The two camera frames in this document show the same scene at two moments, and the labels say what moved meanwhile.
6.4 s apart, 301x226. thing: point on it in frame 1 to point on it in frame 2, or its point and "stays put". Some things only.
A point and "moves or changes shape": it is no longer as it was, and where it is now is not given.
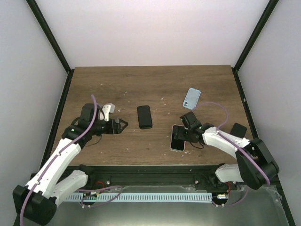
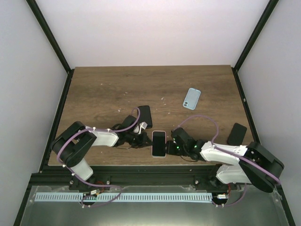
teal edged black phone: x=177 y=144 moves or changes shape
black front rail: x=177 y=175 stays put
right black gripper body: x=187 y=136 to x=181 y=150
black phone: x=238 y=130 stays put
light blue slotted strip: x=138 y=197 stays put
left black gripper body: x=111 y=130 to x=137 y=142
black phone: x=144 y=117 stays put
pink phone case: x=177 y=139 moves or changes shape
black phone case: x=144 y=115 stays put
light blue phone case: x=191 y=99 stays put
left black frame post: x=51 y=39 stays put
